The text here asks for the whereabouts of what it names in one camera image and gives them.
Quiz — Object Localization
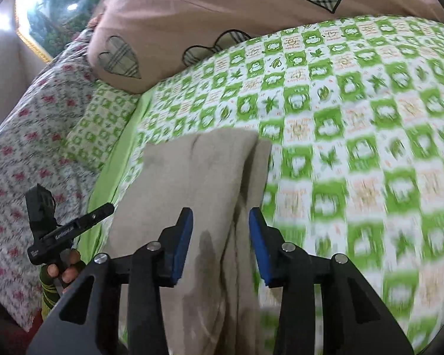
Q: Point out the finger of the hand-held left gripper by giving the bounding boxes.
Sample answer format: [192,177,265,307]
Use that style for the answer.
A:
[76,203,115,232]

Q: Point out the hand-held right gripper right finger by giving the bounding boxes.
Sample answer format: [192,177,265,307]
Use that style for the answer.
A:
[249,207,416,355]

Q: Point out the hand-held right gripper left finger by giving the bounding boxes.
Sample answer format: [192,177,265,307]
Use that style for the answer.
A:
[26,207,194,355]

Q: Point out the beige knit sweater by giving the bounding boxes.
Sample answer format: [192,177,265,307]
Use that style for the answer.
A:
[104,128,273,355]

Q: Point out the person's left hand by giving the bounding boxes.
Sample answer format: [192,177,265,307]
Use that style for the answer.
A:
[46,248,86,290]

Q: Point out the floral blanket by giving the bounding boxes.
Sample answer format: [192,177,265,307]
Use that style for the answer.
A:
[0,30,110,333]

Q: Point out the green checked pillow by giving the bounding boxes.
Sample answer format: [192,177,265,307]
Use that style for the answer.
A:
[64,80,142,174]

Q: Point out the green checked bed sheet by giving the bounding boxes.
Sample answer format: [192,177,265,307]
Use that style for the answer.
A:
[76,14,444,355]

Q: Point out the gold framed landscape picture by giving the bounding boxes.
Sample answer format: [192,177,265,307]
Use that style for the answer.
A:
[14,0,123,63]

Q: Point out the pink pillow with plaid hearts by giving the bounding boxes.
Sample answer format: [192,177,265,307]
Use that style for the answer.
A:
[86,0,444,95]

